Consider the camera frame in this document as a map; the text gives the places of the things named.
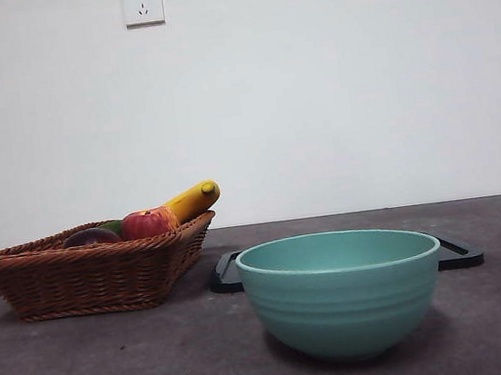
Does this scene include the brown wicker basket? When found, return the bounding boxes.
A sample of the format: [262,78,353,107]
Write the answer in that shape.
[0,207,227,327]

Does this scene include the dark red plum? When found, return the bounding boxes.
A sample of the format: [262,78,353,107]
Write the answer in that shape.
[60,223,123,251]

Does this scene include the red apple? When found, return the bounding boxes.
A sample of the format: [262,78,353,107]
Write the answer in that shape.
[119,204,182,242]

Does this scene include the white wall socket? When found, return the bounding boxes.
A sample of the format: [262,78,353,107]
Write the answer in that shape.
[122,0,166,29]

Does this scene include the green fruit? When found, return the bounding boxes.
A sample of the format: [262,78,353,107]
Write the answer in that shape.
[97,219,126,243]

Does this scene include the dark green rectangular tray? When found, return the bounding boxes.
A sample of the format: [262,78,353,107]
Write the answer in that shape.
[206,220,486,299]

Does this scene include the yellow banana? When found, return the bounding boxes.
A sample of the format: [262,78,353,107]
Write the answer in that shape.
[158,178,224,227]

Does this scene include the teal ribbed bowl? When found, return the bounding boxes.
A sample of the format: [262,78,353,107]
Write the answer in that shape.
[232,218,454,375]

